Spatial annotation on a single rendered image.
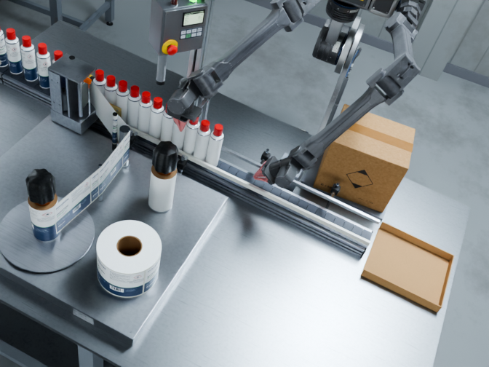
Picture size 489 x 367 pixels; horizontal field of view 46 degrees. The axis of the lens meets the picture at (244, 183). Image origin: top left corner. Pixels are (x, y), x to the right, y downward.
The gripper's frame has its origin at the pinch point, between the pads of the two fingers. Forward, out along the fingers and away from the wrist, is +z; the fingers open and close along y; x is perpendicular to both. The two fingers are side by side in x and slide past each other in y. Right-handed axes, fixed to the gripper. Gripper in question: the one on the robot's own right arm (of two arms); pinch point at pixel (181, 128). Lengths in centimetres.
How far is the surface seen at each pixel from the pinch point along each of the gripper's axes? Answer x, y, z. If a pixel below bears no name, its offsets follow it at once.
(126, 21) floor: 196, -133, 115
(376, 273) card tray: 7, 82, 36
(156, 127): 17.7, -17.6, 22.4
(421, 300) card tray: 3, 100, 34
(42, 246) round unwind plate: -45, -25, 31
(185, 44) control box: 25.7, -13.1, -13.8
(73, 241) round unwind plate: -39, -18, 31
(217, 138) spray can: 17.5, 8.0, 14.6
